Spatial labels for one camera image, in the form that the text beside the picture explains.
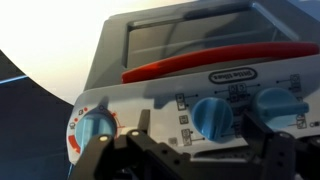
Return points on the gray toy oven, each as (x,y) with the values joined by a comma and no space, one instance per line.
(110,50)

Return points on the blue oven knob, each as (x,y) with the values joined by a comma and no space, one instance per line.
(211,118)
(276,106)
(95,128)

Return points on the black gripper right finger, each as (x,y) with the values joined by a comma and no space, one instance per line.
(278,153)

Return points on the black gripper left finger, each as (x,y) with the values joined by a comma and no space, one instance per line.
(106,156)

